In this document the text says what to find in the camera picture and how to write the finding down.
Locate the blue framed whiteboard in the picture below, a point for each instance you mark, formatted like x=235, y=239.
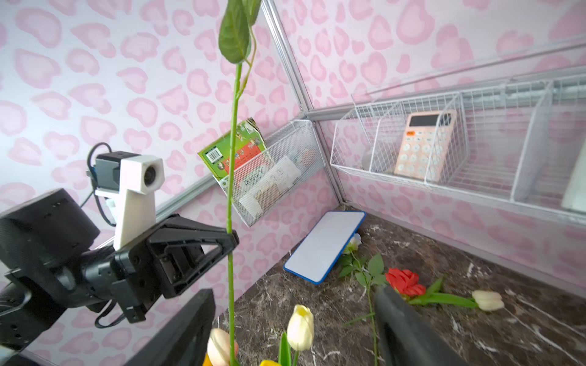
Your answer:
x=317, y=254

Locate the white mesh side basket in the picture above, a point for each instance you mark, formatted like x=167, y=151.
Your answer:
x=292, y=156

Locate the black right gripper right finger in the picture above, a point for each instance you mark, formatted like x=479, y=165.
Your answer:
x=405, y=337

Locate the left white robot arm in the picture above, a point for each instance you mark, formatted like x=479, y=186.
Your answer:
x=47, y=245

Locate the peach pink tulip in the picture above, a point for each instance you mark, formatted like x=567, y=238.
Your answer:
x=219, y=348

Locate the white wire wall basket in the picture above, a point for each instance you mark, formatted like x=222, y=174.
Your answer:
x=514, y=146

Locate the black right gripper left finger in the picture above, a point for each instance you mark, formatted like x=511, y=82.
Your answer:
x=184, y=339

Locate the small yellow tulip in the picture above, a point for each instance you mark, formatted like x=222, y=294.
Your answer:
x=487, y=301

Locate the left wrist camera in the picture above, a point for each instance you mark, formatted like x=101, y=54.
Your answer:
x=128, y=182

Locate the cream white tulip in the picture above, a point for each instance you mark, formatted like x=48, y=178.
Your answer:
x=298, y=337

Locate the pink calculator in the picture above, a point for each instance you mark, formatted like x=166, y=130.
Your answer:
x=425, y=145

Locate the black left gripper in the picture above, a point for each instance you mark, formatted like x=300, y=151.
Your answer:
x=168, y=259

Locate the red rose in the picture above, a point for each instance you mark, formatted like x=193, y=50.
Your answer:
x=405, y=282

